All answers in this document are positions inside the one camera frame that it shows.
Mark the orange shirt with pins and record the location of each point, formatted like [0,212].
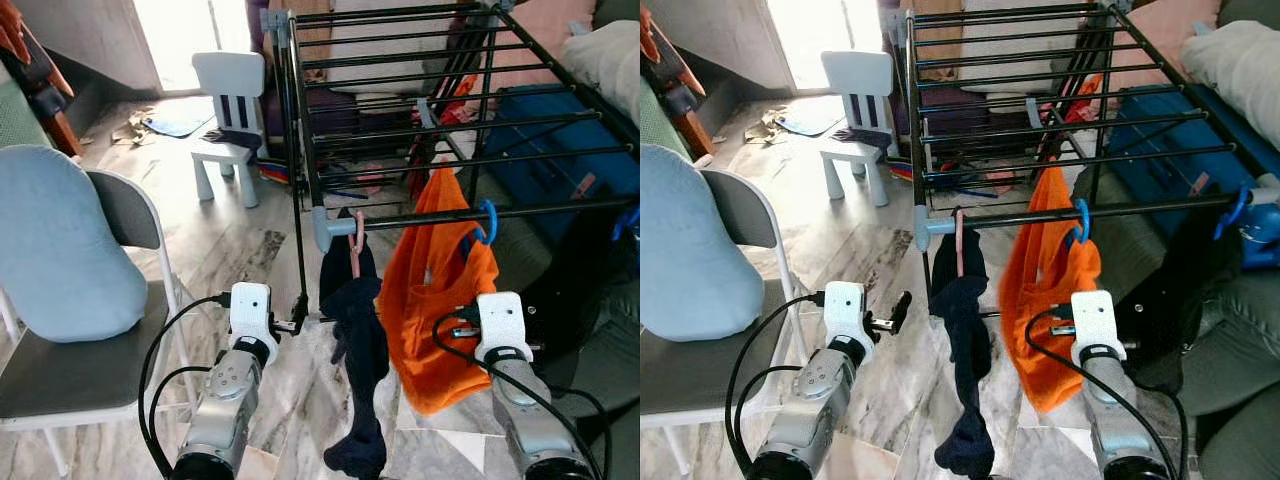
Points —
[430,330]
[1040,330]

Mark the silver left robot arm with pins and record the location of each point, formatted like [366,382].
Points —
[805,410]
[225,405]

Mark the pink plastic hanger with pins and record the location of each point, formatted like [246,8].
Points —
[960,250]
[353,258]

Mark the navy blue garment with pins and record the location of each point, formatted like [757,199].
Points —
[968,340]
[362,340]

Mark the black metal drying rack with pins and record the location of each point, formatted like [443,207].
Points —
[930,228]
[330,230]

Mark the black garment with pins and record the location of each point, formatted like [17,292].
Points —
[1180,290]
[580,270]

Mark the rainbow striped mat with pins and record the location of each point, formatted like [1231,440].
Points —
[278,172]
[900,170]

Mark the grey green sofa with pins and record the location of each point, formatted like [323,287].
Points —
[1240,350]
[600,380]

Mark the blue suitcase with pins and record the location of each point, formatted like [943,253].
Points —
[1170,175]
[560,180]

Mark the small dark cloth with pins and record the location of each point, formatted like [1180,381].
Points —
[865,137]
[235,138]

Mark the white folding chair grey seat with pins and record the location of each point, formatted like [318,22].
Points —
[700,375]
[80,375]

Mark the light blue cushion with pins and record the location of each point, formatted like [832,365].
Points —
[60,240]
[690,240]

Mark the small blue floor mat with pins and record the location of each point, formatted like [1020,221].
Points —
[180,124]
[810,122]

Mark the white child chair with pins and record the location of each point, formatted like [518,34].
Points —
[228,75]
[858,75]

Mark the white pillow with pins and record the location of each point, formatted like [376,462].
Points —
[1240,70]
[610,60]

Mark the orange and black bag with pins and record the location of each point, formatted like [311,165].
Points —
[45,100]
[680,100]

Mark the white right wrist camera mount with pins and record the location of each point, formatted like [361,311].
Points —
[503,325]
[1097,325]

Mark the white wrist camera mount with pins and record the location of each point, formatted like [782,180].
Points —
[1097,325]
[250,310]
[843,310]
[503,325]

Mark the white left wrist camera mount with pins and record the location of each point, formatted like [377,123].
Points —
[250,310]
[843,310]

